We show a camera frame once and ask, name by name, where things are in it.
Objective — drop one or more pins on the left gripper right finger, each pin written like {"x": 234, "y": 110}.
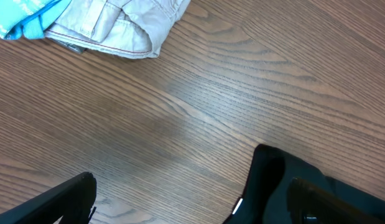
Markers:
{"x": 308, "y": 203}

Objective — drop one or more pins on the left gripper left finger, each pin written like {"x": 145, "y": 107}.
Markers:
{"x": 70, "y": 202}

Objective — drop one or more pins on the black t-shirt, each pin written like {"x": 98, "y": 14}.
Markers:
{"x": 281, "y": 188}

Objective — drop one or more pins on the folded grey shirt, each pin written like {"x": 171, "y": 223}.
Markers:
{"x": 75, "y": 48}

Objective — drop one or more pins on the folded beige shirt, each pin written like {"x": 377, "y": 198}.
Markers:
{"x": 127, "y": 28}

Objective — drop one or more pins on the folded light blue printed shirt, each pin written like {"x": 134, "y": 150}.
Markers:
{"x": 28, "y": 18}

